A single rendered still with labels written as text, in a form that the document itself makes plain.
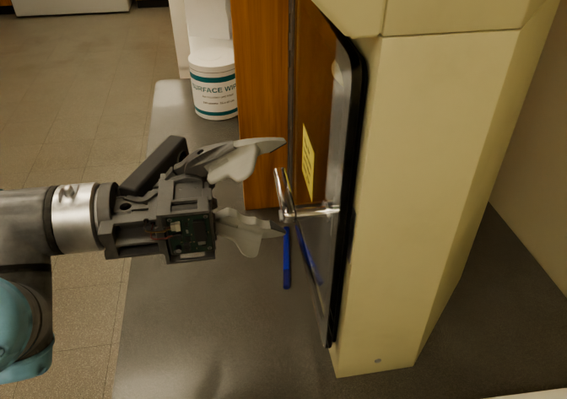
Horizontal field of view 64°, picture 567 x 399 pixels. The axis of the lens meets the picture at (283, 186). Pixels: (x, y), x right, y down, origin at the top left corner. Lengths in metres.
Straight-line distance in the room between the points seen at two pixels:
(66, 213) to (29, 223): 0.04
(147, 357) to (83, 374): 1.19
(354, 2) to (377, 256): 0.27
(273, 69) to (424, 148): 0.39
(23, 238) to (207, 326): 0.32
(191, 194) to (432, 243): 0.26
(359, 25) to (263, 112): 0.46
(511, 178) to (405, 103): 0.63
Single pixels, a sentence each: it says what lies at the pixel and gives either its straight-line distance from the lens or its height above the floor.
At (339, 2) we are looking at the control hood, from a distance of 0.34.
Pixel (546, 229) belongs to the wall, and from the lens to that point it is 0.93.
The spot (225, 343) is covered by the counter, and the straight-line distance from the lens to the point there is 0.71.
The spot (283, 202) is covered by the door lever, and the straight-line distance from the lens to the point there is 0.50.
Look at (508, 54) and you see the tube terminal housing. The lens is 0.41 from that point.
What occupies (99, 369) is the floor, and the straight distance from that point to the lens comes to 1.89.
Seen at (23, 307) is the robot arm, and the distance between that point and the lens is 0.40.
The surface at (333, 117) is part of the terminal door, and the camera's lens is 0.44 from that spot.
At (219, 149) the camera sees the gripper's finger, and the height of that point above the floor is 1.26.
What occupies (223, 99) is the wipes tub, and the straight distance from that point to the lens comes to 1.17.
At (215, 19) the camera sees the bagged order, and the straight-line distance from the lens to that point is 1.78.
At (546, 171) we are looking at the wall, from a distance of 0.91.
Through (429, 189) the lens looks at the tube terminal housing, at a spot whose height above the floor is 1.26.
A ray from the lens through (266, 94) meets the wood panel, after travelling 0.77.
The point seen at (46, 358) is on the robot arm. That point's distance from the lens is 0.54.
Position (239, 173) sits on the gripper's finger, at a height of 1.25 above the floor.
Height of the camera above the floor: 1.53
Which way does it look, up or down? 38 degrees down
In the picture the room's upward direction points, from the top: straight up
